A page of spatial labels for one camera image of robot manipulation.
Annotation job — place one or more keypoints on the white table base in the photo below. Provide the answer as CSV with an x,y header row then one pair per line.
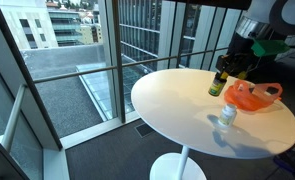
x,y
176,166

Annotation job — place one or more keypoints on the yellow and black bottle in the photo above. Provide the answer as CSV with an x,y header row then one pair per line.
x,y
218,83

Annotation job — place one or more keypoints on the robot arm with green clip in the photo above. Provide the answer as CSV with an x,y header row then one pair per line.
x,y
262,17

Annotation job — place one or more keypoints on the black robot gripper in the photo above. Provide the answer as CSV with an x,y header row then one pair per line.
x,y
236,60

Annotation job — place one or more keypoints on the orange plastic bag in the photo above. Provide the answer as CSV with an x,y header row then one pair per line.
x,y
252,97

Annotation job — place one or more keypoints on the round white table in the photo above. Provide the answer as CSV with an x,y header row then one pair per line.
x,y
176,103

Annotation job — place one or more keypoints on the metal window railing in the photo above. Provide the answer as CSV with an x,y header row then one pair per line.
x,y
83,135

